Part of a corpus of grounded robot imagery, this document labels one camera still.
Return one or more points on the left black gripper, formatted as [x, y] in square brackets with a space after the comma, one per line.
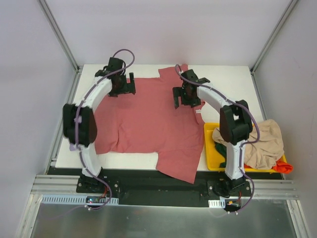
[130, 87]

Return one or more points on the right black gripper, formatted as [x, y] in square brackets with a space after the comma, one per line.
[178, 93]

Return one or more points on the pink red t shirt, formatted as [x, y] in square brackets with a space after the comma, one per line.
[148, 121]

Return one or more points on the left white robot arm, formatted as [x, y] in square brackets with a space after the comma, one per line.
[79, 123]

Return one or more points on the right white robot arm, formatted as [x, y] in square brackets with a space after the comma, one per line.
[235, 124]

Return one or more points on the dark green t shirt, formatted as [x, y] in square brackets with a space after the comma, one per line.
[221, 149]

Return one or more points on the folded lavender t shirt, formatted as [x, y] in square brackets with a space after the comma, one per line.
[72, 147]

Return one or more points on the beige t shirt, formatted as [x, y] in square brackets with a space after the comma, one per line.
[269, 149]

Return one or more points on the orange t shirt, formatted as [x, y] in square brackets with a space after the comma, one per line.
[282, 167]

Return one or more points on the right aluminium frame post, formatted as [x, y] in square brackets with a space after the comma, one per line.
[278, 27]

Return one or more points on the aluminium frame post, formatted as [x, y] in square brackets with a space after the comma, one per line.
[278, 27]
[58, 33]

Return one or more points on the left aluminium frame post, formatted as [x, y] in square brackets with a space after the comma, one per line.
[58, 33]

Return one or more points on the right white cable duct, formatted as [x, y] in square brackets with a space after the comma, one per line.
[217, 203]

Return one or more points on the white cable duct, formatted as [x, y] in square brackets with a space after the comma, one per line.
[217, 203]
[78, 200]

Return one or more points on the left white cable duct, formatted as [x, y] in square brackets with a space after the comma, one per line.
[78, 200]

